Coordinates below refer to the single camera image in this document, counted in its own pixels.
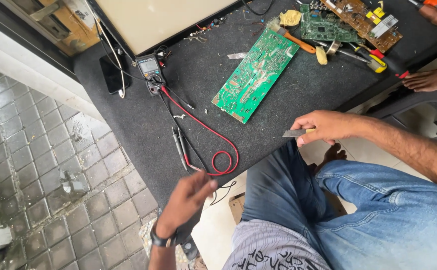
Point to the patterned floor mat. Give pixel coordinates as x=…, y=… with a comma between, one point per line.
x=145, y=234

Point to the black wristwatch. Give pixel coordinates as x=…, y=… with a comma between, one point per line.
x=160, y=239

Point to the brown circuit board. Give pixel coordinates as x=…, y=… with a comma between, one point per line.
x=364, y=22

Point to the flat display panel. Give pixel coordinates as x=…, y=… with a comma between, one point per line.
x=154, y=20

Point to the silver tape strip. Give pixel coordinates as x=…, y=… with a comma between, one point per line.
x=237, y=56

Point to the black smartphone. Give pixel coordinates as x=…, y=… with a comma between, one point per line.
x=113, y=77

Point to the short black test lead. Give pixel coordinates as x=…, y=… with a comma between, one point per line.
x=179, y=99

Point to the large green circuit board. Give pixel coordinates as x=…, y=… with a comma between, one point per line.
x=254, y=77

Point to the dark grey felt mat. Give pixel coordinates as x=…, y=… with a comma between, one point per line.
x=304, y=90

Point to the person's grey printed shirt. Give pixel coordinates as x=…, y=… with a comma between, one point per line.
x=271, y=245

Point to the wooden cabinet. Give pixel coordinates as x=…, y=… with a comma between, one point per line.
x=59, y=24

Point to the red multimeter probe lead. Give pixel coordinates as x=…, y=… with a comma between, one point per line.
x=211, y=131

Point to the black digital multimeter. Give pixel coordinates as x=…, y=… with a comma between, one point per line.
x=151, y=73

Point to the black plastic stool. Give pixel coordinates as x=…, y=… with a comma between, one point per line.
x=409, y=105

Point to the person's blue jeans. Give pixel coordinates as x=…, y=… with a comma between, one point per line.
x=372, y=217

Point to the yellow cloth wad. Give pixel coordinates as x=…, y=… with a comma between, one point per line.
x=290, y=18

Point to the person's bare foot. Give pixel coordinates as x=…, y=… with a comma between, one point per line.
x=331, y=154

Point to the small green circuit board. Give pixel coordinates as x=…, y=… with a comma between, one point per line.
x=325, y=28

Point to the person's left fingers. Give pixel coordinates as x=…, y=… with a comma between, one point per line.
x=200, y=184

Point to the person's left hand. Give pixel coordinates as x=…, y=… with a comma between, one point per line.
x=183, y=204

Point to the person's right hand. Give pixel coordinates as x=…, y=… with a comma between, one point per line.
x=329, y=125

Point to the metal solder spool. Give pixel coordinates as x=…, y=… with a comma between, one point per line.
x=333, y=47

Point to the black multimeter probe lead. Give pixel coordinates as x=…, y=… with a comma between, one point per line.
x=183, y=146

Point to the yellow sponge piece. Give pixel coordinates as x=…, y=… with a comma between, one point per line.
x=321, y=55

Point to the small cardboard box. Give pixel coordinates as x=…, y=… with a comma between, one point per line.
x=236, y=208

